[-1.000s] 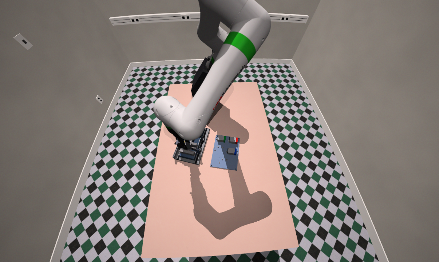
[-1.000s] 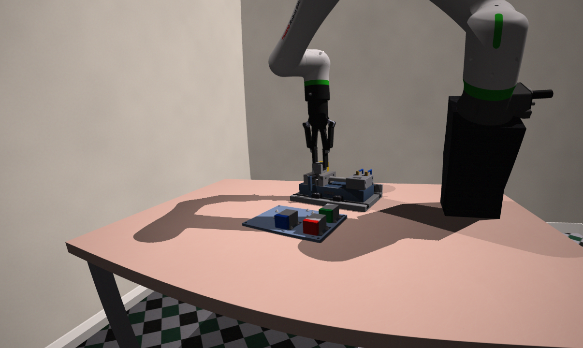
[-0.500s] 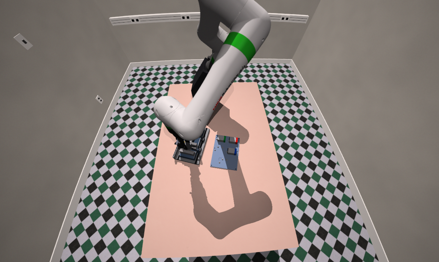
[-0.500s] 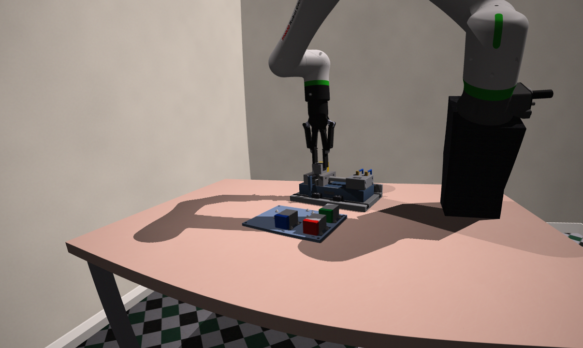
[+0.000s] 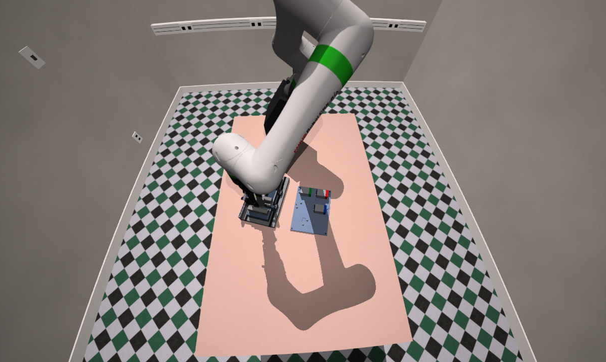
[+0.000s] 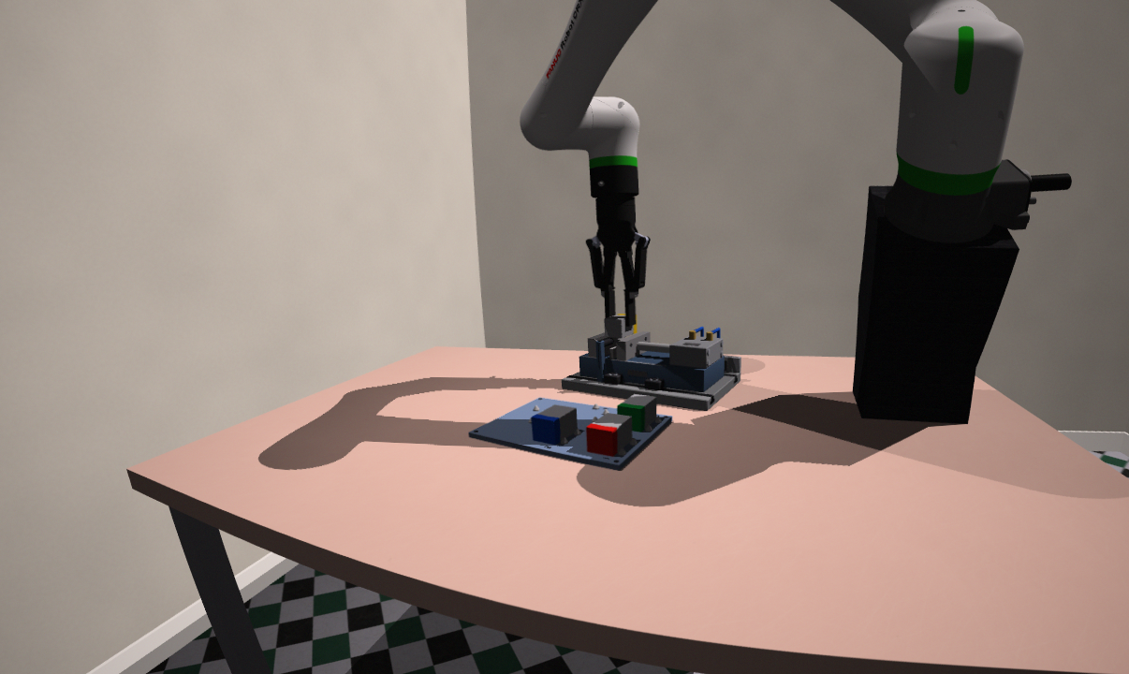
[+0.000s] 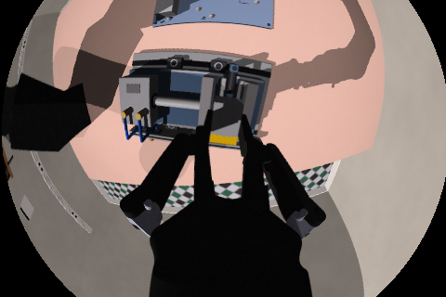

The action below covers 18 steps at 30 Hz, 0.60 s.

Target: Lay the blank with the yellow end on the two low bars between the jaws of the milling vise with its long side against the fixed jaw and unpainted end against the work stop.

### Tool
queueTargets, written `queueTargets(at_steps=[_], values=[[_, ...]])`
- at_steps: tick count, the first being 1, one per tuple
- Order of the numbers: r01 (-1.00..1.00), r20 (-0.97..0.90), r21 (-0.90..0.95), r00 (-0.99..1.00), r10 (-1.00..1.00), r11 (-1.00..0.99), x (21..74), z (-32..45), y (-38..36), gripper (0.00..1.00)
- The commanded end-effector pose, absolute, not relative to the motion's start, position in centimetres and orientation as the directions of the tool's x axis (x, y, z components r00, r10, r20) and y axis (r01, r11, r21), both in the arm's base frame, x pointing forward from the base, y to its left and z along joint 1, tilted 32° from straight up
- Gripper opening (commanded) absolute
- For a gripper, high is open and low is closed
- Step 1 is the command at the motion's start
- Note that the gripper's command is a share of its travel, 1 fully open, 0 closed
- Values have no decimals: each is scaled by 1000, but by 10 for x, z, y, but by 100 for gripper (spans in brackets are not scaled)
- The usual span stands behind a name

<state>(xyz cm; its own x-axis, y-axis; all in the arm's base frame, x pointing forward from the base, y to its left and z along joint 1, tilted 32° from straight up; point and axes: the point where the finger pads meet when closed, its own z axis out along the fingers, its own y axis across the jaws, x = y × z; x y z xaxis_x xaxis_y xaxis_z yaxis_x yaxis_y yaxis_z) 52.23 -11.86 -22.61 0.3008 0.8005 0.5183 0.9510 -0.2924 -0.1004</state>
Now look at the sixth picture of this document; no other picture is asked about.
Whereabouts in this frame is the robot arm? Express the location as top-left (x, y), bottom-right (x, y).
top-left (520, 0), bottom-right (1073, 243)

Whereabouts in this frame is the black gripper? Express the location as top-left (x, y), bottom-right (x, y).
top-left (586, 196), bottom-right (651, 327)

